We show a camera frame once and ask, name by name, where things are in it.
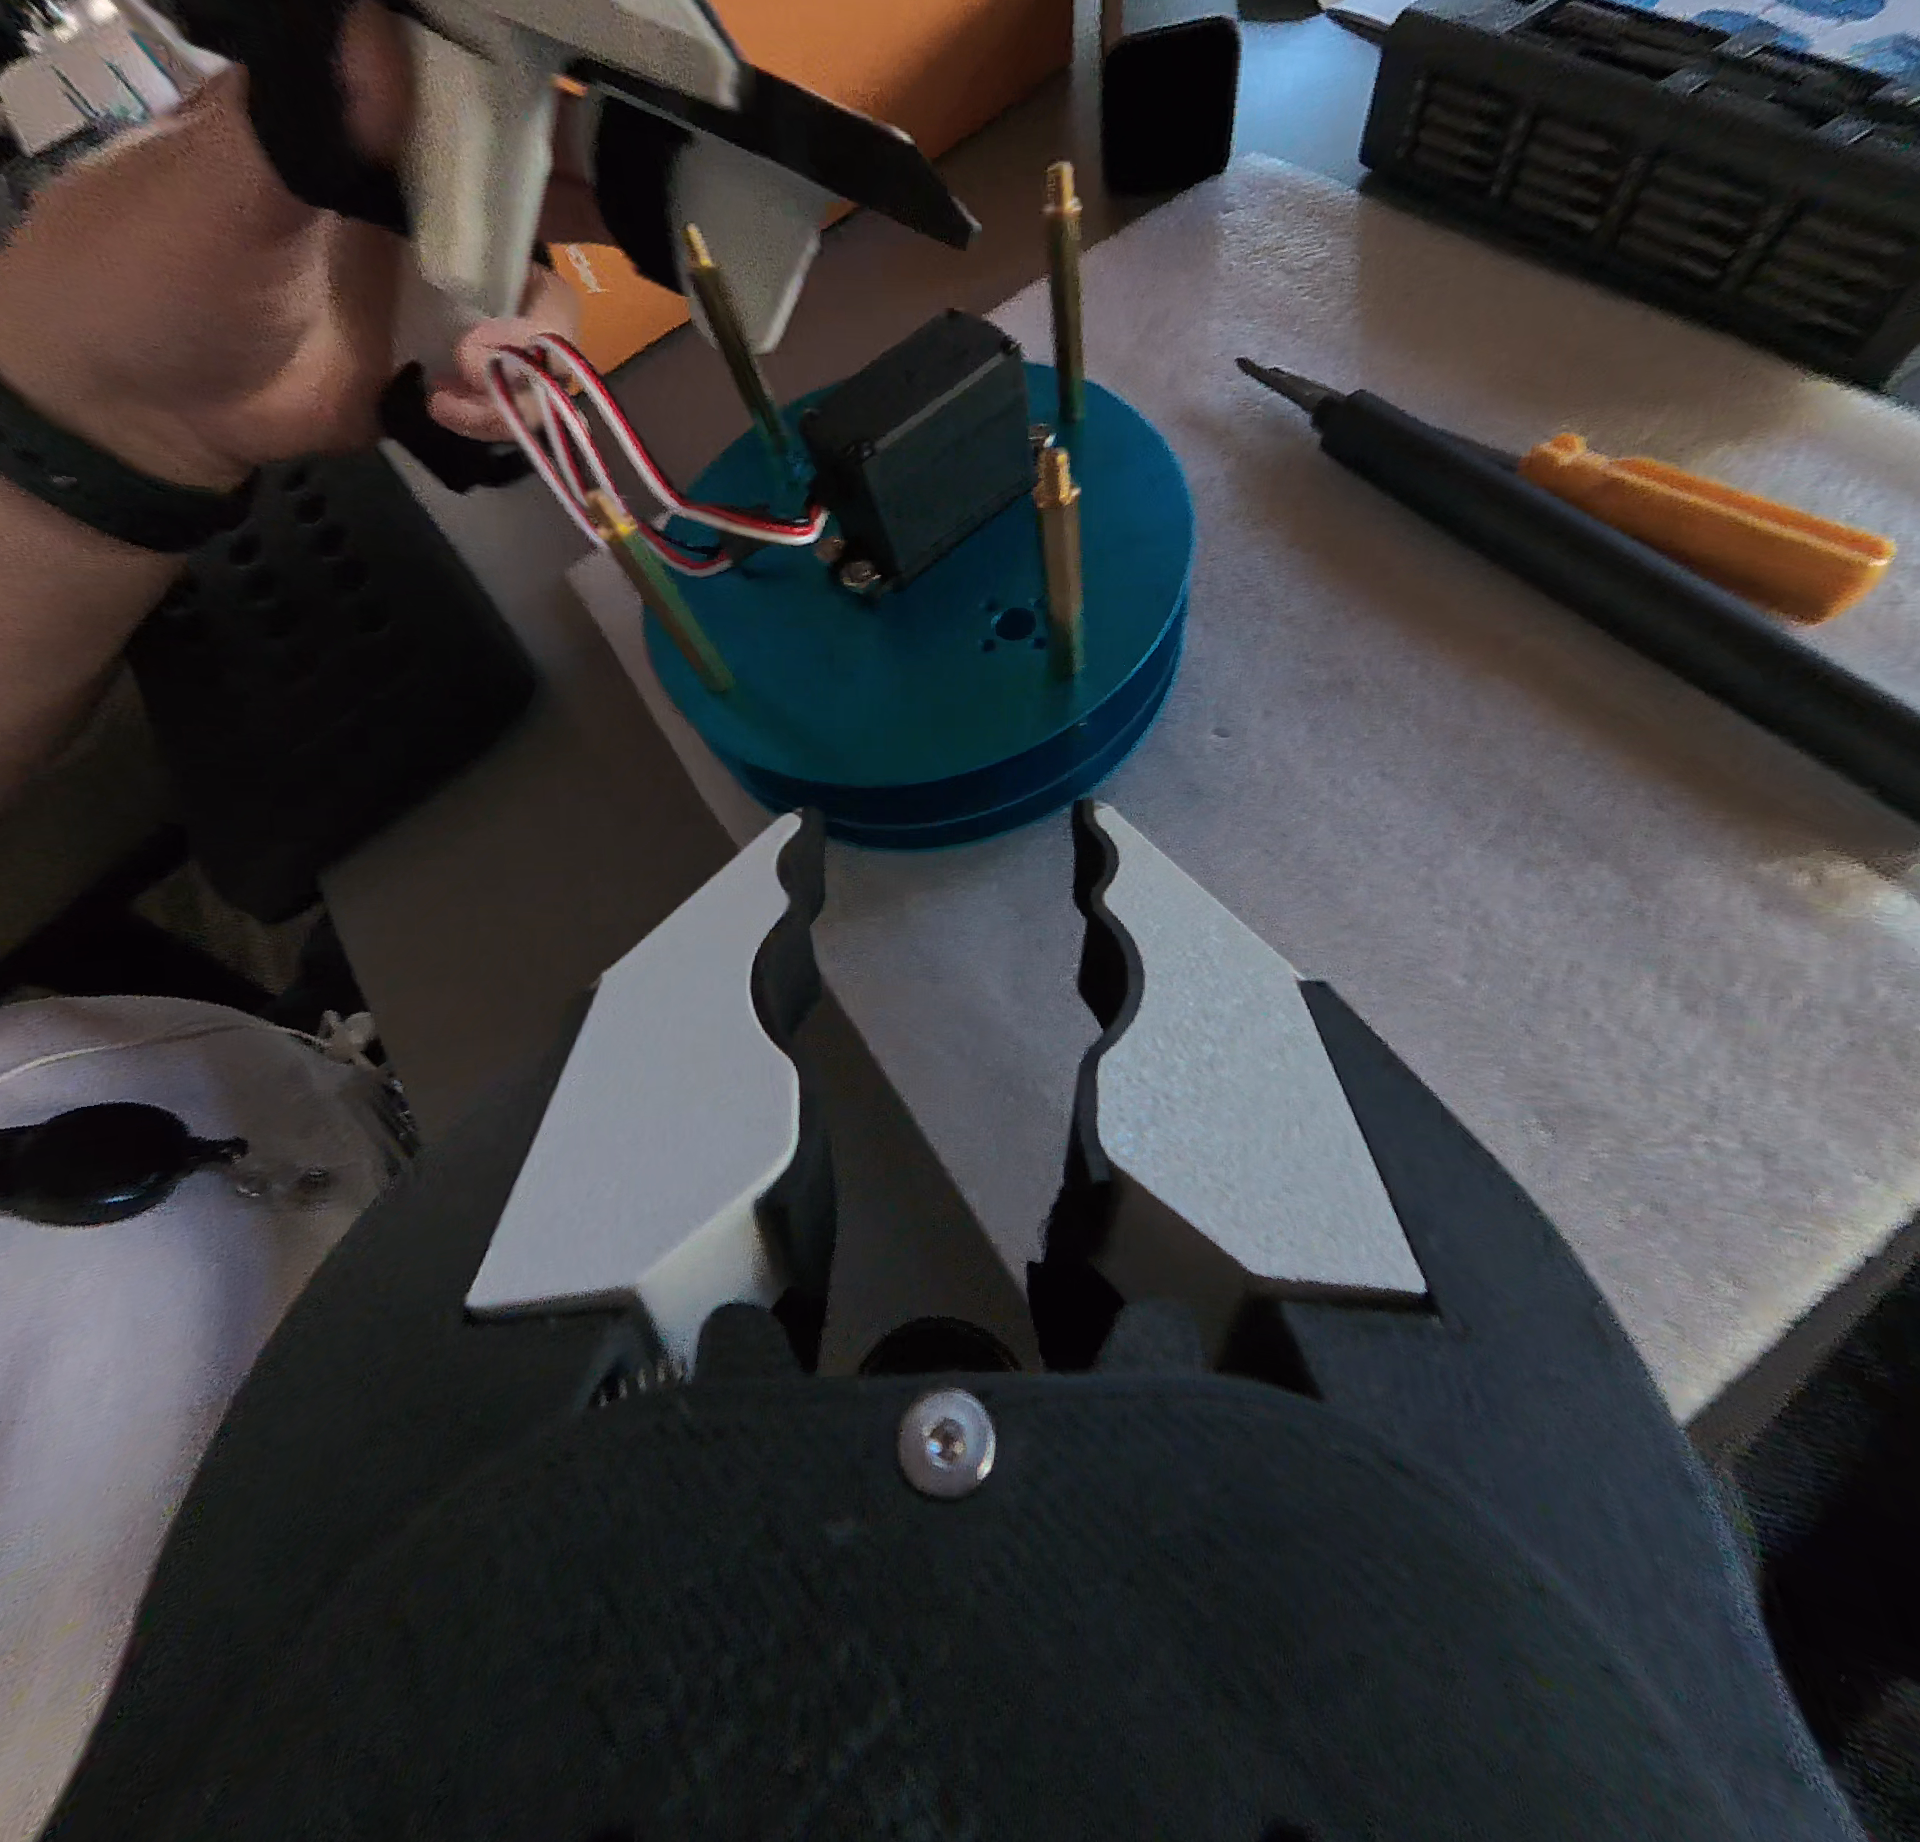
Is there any person's left hand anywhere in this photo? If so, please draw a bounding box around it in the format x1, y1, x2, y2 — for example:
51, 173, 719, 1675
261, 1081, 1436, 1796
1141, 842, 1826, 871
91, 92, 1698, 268
0, 63, 594, 510

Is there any person's left forearm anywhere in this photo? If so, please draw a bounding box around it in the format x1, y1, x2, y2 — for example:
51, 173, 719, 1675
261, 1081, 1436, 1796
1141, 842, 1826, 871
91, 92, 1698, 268
0, 492, 198, 809

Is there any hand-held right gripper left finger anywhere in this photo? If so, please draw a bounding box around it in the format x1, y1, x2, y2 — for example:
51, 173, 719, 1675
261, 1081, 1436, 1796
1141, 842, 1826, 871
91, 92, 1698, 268
466, 808, 841, 1374

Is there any black wristband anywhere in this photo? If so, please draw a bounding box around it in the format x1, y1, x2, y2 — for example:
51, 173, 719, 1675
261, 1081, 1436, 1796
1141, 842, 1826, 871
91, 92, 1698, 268
0, 369, 260, 556

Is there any dark grey case sleeve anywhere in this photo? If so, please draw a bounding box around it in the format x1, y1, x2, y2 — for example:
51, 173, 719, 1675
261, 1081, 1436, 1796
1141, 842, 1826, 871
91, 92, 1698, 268
1072, 0, 1247, 197

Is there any black perforated box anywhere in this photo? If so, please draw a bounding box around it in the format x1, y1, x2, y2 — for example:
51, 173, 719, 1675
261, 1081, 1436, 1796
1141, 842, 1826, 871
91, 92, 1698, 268
126, 447, 540, 920

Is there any blue round base plate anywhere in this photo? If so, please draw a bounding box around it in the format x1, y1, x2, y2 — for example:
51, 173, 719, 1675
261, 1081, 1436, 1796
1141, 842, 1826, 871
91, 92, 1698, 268
644, 364, 1194, 849

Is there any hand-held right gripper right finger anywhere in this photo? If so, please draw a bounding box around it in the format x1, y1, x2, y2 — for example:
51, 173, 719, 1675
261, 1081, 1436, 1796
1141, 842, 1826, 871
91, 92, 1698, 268
1027, 799, 1429, 1371

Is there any orange cardboard box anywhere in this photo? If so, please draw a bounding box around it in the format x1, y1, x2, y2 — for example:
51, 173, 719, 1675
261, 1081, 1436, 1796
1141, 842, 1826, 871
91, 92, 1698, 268
546, 0, 1083, 360

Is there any black servo motor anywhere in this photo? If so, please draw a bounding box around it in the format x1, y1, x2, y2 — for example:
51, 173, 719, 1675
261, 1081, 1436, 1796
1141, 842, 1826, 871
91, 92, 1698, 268
800, 308, 1033, 602

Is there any red white black servo cable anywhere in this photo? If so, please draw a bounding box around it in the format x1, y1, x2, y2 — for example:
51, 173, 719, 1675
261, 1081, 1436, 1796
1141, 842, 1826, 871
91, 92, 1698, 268
478, 333, 833, 576

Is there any black badge reel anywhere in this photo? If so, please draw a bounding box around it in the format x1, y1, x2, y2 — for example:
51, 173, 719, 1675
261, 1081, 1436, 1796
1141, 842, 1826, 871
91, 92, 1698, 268
0, 1102, 248, 1224

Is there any white foam sheet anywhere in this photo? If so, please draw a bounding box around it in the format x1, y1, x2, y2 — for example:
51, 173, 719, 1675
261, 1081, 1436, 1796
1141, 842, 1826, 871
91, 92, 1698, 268
569, 153, 1920, 1425

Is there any brass standoff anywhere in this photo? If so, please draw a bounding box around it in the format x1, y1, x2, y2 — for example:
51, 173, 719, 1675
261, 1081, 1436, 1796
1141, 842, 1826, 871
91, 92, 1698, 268
1039, 163, 1094, 420
589, 492, 740, 696
1033, 432, 1094, 681
681, 223, 789, 452

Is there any person's white shirt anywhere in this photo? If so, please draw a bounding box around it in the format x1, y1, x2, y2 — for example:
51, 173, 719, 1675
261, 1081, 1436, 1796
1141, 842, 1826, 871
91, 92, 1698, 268
0, 993, 422, 1842

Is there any orange handled screwdriver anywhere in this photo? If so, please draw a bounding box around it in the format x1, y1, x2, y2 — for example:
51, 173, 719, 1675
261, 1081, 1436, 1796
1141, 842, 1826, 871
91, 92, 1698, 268
1521, 432, 1894, 626

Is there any black precision screwdriver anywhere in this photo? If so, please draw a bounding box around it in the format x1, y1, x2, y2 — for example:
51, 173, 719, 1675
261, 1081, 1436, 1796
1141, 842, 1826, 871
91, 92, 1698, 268
1236, 357, 1920, 824

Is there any black screwdriver bit tray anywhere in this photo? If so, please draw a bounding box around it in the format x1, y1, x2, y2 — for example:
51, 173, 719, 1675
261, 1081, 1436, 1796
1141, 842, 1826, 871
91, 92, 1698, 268
1357, 0, 1920, 390

